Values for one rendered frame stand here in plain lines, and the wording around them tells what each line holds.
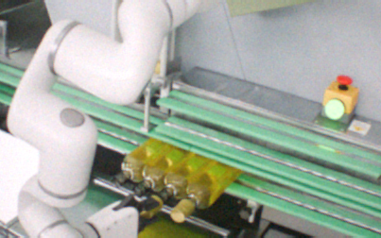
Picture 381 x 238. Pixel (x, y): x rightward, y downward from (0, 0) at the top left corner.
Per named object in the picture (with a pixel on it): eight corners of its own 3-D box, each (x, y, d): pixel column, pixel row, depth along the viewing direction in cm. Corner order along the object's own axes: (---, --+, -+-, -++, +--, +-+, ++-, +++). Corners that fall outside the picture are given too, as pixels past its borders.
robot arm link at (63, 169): (124, 146, 95) (54, 105, 98) (151, 45, 82) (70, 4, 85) (70, 204, 83) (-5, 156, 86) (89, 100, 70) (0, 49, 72)
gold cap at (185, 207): (185, 214, 124) (175, 224, 121) (177, 200, 124) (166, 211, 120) (197, 211, 122) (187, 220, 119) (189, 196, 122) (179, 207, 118)
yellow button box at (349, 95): (328, 104, 137) (320, 115, 131) (334, 76, 134) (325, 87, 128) (355, 112, 134) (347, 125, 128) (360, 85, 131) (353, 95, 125)
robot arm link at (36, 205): (99, 183, 88) (84, 254, 102) (56, 131, 94) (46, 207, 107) (55, 203, 83) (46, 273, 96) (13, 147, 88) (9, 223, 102)
